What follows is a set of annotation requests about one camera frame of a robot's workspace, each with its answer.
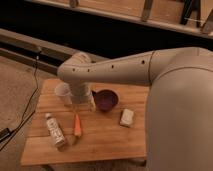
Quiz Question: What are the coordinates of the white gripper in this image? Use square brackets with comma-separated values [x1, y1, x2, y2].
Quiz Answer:
[69, 83, 96, 111]

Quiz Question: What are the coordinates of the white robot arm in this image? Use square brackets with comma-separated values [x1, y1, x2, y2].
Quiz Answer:
[57, 47, 213, 171]

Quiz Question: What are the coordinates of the translucent plastic cup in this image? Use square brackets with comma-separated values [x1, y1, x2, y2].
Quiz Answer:
[54, 83, 71, 105]

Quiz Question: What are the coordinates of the orange carrot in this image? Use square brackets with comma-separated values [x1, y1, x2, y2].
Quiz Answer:
[74, 114, 82, 137]

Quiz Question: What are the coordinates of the white labelled bottle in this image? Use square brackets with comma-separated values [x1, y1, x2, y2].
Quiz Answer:
[45, 113, 66, 148]

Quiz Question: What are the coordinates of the wooden slatted table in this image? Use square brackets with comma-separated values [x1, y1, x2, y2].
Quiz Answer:
[21, 79, 148, 166]

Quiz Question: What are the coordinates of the white sponge block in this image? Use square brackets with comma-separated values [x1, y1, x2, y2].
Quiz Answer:
[120, 109, 134, 127]

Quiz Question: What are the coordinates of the purple bowl with handle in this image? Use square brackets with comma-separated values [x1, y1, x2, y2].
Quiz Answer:
[92, 89, 119, 112]

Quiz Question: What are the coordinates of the black cable on floor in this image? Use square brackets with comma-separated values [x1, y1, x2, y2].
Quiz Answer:
[0, 51, 42, 152]

